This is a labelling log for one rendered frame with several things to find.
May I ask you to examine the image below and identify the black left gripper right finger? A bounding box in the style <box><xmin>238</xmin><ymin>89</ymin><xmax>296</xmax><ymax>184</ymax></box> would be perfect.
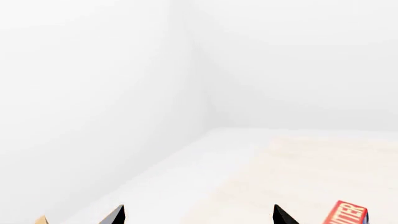
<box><xmin>272</xmin><ymin>203</ymin><xmax>300</xmax><ymax>224</ymax></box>

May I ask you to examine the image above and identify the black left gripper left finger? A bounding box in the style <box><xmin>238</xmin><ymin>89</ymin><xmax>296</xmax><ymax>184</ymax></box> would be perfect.
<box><xmin>98</xmin><ymin>203</ymin><xmax>126</xmax><ymax>224</ymax></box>

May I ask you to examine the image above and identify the red butter box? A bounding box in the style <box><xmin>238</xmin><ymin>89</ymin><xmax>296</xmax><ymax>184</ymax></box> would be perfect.
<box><xmin>321</xmin><ymin>200</ymin><xmax>371</xmax><ymax>224</ymax></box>

